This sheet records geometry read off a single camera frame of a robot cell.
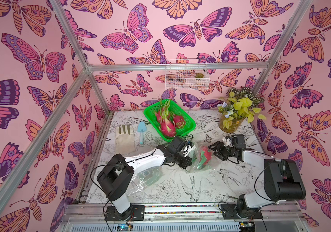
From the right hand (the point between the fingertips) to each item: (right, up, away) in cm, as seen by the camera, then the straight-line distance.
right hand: (212, 148), depth 92 cm
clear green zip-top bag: (-43, -17, -9) cm, 47 cm away
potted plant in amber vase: (+17, +27, -4) cm, 33 cm away
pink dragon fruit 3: (-28, +13, +4) cm, 32 cm away
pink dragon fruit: (-32, +23, +10) cm, 41 cm away
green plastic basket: (-13, +14, +11) cm, 22 cm away
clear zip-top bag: (-12, +4, -15) cm, 20 cm away
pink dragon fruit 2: (-20, +18, +10) cm, 28 cm away
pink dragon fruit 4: (-7, -3, -9) cm, 12 cm away
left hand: (-14, -7, -10) cm, 19 cm away
